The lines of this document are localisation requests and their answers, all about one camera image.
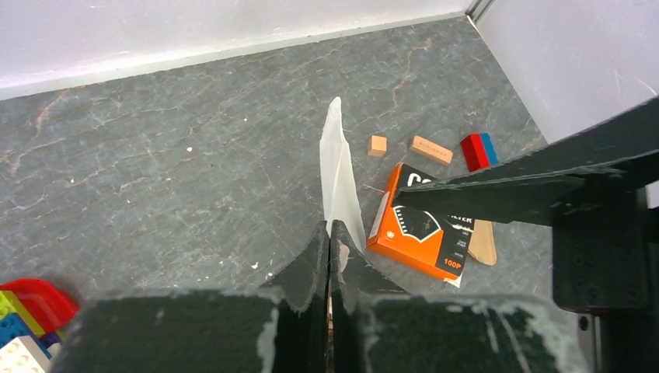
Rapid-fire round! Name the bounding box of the long wooden block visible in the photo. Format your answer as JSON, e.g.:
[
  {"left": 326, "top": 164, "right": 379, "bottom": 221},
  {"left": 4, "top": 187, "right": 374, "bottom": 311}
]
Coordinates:
[{"left": 410, "top": 135, "right": 453, "bottom": 166}]

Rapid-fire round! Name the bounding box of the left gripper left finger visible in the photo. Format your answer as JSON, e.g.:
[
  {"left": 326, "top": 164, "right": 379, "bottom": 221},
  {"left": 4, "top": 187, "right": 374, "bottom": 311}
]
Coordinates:
[{"left": 51, "top": 222, "right": 330, "bottom": 372}]

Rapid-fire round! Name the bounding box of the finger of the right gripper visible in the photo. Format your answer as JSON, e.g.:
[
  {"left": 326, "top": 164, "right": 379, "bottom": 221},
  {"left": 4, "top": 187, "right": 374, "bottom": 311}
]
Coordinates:
[
  {"left": 395, "top": 176, "right": 584, "bottom": 225},
  {"left": 450, "top": 97, "right": 658, "bottom": 182}
]

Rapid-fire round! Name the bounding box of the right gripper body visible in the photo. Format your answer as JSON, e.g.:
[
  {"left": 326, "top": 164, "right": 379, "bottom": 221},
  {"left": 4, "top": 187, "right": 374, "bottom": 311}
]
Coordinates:
[{"left": 552, "top": 176, "right": 658, "bottom": 372}]

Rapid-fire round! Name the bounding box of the small wooden cube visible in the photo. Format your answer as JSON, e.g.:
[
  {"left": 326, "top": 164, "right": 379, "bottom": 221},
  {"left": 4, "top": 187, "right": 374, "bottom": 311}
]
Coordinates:
[{"left": 367, "top": 135, "right": 387, "bottom": 157}]

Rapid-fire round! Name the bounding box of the red and blue block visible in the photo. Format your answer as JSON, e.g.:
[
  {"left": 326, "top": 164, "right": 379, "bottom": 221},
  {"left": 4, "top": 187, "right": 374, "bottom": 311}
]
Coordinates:
[{"left": 460, "top": 133, "right": 499, "bottom": 172}]

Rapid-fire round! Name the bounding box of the white paper coffee filter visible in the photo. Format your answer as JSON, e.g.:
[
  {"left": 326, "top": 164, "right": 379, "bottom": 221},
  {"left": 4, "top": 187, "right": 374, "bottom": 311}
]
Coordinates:
[{"left": 319, "top": 96, "right": 366, "bottom": 251}]

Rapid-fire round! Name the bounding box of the coffee filter box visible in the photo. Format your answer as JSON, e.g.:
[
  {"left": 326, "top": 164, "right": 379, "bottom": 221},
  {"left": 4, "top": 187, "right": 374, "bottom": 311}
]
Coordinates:
[{"left": 367, "top": 163, "right": 475, "bottom": 288}]

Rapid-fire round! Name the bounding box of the brown paper coffee filter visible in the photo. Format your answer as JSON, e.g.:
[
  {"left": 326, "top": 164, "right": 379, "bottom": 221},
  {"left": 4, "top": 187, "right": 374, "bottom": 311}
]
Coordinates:
[{"left": 468, "top": 219, "right": 497, "bottom": 266}]

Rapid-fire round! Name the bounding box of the multicoloured block stack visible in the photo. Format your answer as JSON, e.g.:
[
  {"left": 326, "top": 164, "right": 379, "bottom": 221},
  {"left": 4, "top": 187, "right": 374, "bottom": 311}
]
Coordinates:
[{"left": 1, "top": 291, "right": 62, "bottom": 373}]

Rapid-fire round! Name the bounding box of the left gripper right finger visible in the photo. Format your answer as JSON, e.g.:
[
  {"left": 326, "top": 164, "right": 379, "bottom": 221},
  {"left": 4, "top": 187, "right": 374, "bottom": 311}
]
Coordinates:
[{"left": 330, "top": 220, "right": 588, "bottom": 372}]

